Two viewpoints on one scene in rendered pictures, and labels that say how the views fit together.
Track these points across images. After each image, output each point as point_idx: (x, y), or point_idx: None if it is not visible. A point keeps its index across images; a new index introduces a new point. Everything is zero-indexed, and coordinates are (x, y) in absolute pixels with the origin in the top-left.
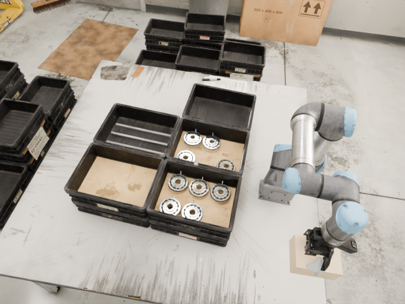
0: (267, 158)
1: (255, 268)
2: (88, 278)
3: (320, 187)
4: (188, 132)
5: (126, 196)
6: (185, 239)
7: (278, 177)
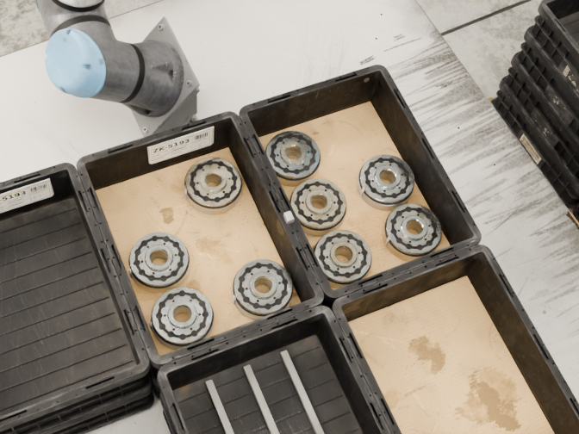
0: (58, 160)
1: (355, 64)
2: None
3: None
4: (171, 337)
5: (464, 350)
6: None
7: (159, 60)
